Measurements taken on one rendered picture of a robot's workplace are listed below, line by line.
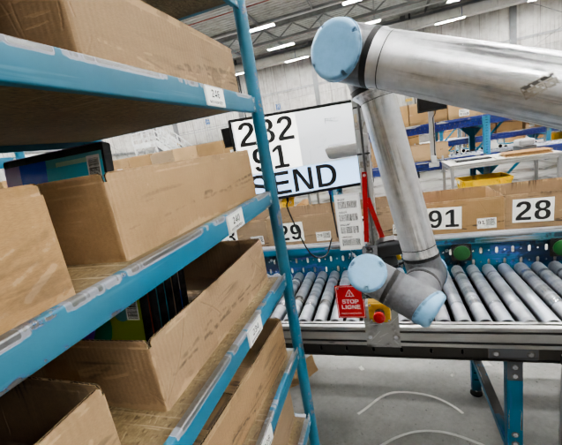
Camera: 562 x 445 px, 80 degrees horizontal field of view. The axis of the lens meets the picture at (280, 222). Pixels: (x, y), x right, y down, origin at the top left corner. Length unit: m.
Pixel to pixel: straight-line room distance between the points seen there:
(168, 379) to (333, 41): 0.64
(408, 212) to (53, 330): 0.75
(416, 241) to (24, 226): 0.78
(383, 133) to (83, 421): 0.76
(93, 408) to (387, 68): 0.67
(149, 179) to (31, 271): 0.19
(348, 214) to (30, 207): 0.97
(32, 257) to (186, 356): 0.26
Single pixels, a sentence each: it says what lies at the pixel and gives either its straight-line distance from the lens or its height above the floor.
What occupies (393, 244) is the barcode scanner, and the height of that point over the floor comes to 1.08.
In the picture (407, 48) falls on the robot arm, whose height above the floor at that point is 1.57.
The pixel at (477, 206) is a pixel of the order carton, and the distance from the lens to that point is 1.81.
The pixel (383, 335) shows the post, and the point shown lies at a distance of 1.32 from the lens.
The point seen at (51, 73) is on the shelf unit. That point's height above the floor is 1.52.
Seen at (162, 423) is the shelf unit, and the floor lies 1.14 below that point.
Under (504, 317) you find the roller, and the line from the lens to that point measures 1.40.
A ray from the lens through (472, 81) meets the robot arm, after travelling 0.68.
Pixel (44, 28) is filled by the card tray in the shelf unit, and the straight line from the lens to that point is 0.44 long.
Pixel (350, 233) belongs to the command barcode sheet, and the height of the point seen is 1.11.
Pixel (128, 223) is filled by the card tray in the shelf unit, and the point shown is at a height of 1.38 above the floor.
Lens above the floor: 1.44
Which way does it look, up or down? 13 degrees down
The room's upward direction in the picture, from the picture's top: 10 degrees counter-clockwise
